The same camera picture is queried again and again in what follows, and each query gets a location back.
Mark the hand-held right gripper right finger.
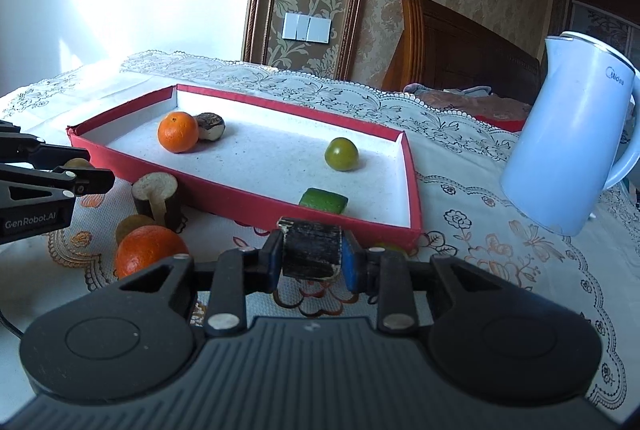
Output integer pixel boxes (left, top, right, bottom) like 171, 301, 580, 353
340, 230, 521, 333

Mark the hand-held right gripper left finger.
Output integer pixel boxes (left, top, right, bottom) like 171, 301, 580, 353
107, 229, 285, 336

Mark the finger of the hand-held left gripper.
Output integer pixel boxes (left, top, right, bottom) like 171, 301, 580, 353
0, 164, 116, 211
0, 120, 92, 168

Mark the dark brown cake block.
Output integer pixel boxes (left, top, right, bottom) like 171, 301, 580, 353
277, 216, 346, 281

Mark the bright green citrus piece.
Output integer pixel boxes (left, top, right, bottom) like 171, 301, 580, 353
299, 187, 349, 215

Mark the orange mandarin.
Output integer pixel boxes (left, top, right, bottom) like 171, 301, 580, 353
114, 225, 191, 281
157, 111, 200, 154

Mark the red shallow cardboard box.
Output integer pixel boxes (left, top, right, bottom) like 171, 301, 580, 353
66, 83, 423, 256

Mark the pink blanket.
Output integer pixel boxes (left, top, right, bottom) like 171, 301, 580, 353
402, 82, 533, 121

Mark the red striped pillow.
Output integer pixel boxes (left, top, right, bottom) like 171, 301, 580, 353
472, 110, 526, 133

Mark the white electric kettle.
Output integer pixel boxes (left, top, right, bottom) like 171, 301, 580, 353
500, 31, 640, 237

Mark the wardrobe with sliding doors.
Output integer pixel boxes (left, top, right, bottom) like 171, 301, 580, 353
570, 0, 640, 61

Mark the black cable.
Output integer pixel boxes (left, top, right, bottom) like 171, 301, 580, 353
0, 310, 24, 339

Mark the white light switch panel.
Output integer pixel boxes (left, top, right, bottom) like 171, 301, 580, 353
282, 12, 332, 44

